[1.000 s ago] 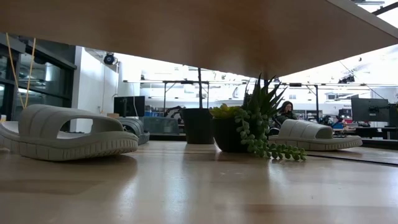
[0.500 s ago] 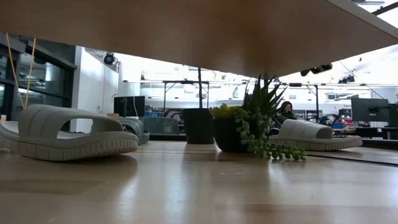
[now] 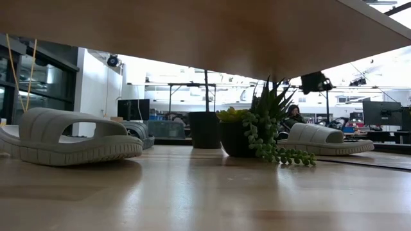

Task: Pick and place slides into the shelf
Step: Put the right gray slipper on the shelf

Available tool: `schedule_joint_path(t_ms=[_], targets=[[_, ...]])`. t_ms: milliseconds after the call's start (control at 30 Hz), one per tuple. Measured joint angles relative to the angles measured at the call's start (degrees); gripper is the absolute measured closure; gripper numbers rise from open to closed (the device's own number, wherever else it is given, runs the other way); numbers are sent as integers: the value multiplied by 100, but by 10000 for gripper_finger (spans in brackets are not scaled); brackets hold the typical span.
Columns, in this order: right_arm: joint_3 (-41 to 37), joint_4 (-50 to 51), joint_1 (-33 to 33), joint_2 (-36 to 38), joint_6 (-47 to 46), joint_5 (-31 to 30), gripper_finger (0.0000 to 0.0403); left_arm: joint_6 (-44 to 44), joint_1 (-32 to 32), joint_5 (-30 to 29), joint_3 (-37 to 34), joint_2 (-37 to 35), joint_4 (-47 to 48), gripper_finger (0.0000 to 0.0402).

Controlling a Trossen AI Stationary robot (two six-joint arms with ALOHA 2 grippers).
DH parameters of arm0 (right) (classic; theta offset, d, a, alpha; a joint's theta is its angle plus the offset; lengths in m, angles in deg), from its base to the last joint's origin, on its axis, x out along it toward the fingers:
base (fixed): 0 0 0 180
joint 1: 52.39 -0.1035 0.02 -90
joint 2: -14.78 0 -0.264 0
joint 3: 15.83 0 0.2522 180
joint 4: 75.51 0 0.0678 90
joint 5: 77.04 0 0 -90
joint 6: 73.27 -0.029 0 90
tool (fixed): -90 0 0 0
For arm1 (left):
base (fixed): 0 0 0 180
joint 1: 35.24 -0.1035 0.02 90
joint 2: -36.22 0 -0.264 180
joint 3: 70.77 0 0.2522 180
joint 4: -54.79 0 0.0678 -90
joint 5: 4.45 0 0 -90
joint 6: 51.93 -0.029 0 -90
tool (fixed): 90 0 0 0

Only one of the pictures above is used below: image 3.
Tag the black round wall camera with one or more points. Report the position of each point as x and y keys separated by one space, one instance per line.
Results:
x=112 y=60

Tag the succulents in black pot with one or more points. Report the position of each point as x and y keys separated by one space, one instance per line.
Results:
x=234 y=138

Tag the cardboard box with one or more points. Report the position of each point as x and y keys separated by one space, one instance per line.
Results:
x=117 y=119

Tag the grey slide sandal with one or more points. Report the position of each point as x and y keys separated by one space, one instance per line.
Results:
x=48 y=128
x=321 y=138

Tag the black aluminium table frame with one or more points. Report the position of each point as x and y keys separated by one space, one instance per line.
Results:
x=173 y=141

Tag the person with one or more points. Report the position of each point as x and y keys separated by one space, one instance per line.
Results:
x=293 y=117

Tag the black computer monitor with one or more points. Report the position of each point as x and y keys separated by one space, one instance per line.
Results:
x=133 y=109
x=382 y=112

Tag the leafy tree in black pot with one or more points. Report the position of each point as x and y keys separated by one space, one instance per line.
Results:
x=204 y=130

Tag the black metal frame rig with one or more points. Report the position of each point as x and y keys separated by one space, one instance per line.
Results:
x=192 y=84

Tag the black background desk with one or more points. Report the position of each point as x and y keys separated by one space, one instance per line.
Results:
x=385 y=133

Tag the black slide sandal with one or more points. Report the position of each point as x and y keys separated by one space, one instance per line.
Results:
x=141 y=133

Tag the blue office chair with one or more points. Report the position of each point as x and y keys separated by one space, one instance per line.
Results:
x=167 y=129

